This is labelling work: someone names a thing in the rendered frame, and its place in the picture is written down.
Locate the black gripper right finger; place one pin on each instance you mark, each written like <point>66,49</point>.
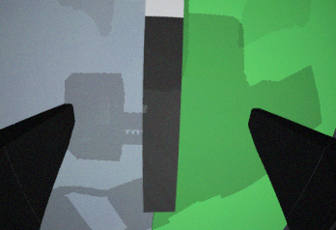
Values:
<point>301,165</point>

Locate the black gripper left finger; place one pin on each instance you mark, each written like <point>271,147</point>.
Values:
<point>31,153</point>

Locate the green flat mat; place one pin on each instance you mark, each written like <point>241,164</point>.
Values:
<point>278,55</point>

